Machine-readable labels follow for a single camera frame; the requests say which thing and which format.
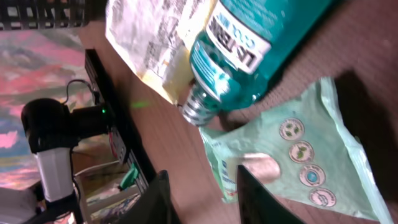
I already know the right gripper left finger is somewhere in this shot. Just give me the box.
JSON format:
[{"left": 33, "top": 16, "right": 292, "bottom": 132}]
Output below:
[{"left": 117, "top": 170, "right": 182, "bottom": 224}]

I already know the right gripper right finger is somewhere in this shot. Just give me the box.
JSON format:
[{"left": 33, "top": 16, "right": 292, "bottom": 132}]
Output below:
[{"left": 237, "top": 165, "right": 304, "bottom": 224}]

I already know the light teal candy packet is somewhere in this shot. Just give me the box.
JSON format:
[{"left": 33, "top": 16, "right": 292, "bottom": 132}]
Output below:
[{"left": 200, "top": 77, "right": 392, "bottom": 223}]

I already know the teal mouthwash bottle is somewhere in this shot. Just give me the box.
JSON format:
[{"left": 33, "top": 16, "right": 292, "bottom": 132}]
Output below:
[{"left": 182, "top": 0, "right": 334, "bottom": 126}]

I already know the cream snack bag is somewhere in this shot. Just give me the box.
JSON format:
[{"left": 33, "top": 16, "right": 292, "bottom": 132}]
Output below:
[{"left": 105, "top": 0, "right": 215, "bottom": 105}]

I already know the grey plastic basket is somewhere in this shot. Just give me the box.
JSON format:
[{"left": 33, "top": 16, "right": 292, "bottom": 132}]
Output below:
[{"left": 1, "top": 0, "right": 107, "bottom": 31}]

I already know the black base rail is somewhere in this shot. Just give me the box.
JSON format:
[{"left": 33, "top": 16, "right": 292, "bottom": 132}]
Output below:
[{"left": 85, "top": 49, "right": 156, "bottom": 193}]

